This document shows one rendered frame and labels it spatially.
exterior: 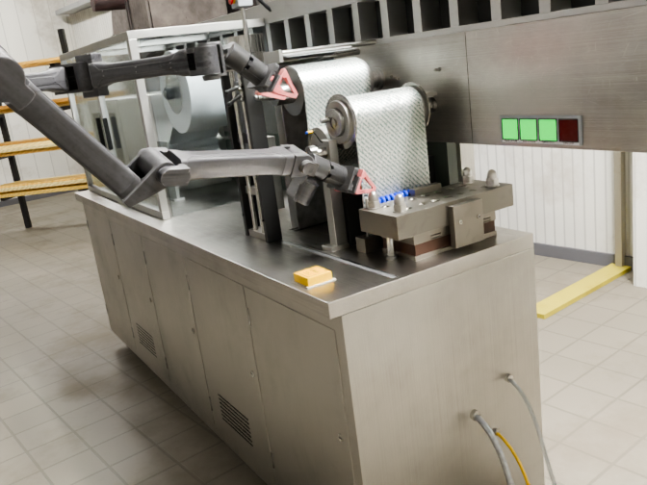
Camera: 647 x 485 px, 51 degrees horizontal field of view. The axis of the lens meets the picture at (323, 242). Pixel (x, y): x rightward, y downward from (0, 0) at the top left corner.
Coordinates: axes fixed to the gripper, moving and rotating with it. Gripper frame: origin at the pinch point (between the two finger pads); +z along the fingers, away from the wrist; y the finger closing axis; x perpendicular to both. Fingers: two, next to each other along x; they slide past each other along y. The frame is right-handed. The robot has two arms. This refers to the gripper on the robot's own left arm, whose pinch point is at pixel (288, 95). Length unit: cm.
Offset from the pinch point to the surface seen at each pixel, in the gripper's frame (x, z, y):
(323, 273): -38.2, 19.9, 20.1
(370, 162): -4.5, 26.4, 7.7
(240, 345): -65, 37, -31
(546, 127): 17, 45, 43
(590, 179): 102, 245, -103
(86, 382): -123, 54, -185
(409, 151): 4.5, 36.6, 7.7
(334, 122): 0.5, 14.4, 2.2
